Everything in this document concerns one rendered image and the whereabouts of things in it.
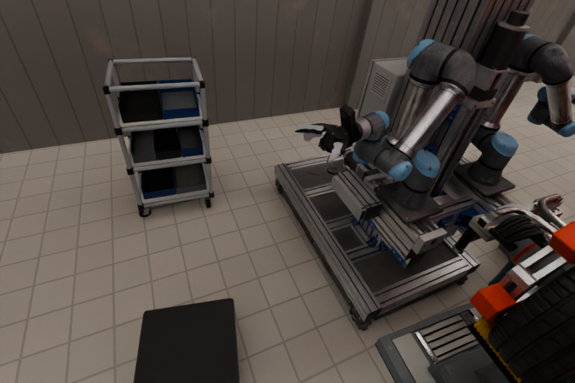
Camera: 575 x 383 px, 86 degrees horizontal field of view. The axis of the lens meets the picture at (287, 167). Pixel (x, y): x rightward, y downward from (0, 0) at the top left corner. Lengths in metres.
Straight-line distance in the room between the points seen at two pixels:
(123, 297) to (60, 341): 0.32
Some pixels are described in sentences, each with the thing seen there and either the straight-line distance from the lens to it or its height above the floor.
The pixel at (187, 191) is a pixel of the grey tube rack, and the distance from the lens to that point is 2.33.
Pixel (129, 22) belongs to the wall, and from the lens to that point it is 2.88.
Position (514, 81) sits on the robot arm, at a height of 1.28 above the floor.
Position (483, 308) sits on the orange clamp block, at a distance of 1.24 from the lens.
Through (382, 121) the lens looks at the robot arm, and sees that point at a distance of 1.11.
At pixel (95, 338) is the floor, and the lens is 2.04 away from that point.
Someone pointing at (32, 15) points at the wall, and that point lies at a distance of 2.94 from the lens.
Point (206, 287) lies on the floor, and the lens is 2.02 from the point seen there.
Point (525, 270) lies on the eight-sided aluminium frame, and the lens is 1.23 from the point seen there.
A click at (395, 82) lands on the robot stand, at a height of 1.20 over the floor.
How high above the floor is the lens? 1.75
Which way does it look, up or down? 39 degrees down
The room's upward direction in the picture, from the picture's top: 7 degrees clockwise
